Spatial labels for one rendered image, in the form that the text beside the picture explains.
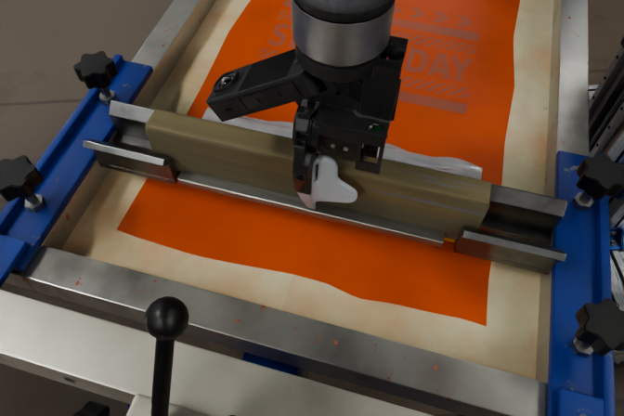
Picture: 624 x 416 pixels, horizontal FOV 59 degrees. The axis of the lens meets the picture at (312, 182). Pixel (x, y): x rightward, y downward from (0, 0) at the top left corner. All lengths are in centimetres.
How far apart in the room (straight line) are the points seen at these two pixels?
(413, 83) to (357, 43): 39
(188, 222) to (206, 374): 22
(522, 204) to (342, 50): 28
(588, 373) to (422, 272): 18
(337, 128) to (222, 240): 22
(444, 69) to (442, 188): 30
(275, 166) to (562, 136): 35
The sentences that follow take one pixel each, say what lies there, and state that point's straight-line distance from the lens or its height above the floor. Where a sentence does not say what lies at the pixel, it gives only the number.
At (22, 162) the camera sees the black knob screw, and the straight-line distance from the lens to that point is 61.
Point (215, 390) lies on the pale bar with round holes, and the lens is 47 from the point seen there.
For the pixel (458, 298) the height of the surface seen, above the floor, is 95.
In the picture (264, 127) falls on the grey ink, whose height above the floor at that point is 96.
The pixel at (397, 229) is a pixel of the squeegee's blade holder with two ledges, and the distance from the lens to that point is 58.
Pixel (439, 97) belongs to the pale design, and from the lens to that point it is 77.
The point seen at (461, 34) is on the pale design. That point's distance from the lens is 87.
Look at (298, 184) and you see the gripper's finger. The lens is 52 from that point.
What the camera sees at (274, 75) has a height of 117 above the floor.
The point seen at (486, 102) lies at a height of 95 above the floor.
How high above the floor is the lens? 149
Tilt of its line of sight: 54 degrees down
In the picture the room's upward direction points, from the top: straight up
